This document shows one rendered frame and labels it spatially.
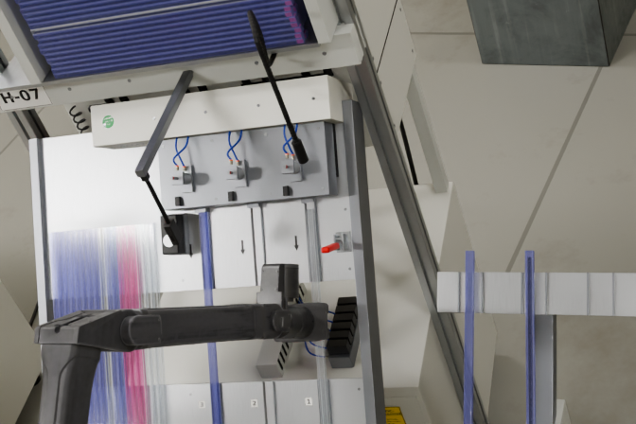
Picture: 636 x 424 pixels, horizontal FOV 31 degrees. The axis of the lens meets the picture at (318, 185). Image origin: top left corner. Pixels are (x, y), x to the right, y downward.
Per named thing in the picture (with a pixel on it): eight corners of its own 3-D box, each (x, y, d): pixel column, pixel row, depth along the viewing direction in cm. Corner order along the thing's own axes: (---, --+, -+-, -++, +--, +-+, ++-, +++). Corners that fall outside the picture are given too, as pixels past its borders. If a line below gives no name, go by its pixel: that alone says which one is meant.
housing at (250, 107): (355, 125, 215) (330, 118, 201) (129, 151, 231) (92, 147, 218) (351, 83, 215) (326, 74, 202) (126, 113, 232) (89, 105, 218)
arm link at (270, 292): (229, 331, 187) (273, 331, 183) (230, 262, 188) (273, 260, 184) (267, 331, 197) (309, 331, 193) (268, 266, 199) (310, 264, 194)
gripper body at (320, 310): (276, 306, 204) (259, 304, 197) (329, 303, 201) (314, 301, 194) (277, 342, 203) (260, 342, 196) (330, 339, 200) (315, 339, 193)
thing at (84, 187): (364, 277, 212) (356, 279, 207) (62, 298, 234) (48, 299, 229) (351, 103, 214) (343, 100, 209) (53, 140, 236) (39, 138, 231)
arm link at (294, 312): (258, 338, 190) (290, 338, 188) (258, 297, 191) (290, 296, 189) (274, 338, 197) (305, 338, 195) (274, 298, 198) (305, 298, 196)
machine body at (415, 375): (479, 554, 269) (417, 387, 232) (213, 549, 293) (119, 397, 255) (501, 346, 316) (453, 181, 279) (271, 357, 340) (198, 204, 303)
